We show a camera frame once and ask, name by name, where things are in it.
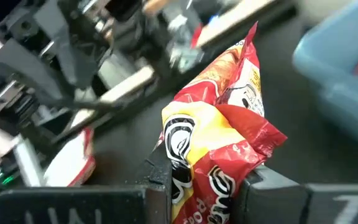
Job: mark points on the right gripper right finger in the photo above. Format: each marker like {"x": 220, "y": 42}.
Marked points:
{"x": 291, "y": 205}

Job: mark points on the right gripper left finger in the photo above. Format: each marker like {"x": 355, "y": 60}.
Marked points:
{"x": 73, "y": 208}

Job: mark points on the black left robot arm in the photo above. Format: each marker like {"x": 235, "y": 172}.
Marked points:
{"x": 51, "y": 37}

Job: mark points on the blue-grey plastic bin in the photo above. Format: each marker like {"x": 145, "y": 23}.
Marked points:
{"x": 337, "y": 102}

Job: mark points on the red tape piece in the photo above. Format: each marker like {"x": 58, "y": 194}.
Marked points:
{"x": 196, "y": 35}

